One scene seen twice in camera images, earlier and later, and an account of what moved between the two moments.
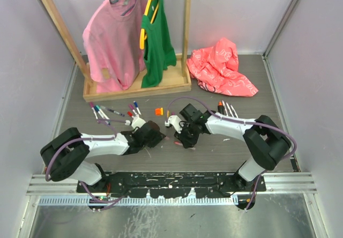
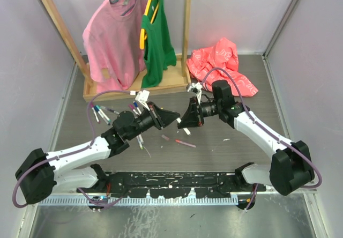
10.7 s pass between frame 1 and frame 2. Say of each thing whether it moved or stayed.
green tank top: stayed
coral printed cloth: stayed
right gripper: moved
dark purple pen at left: stayed
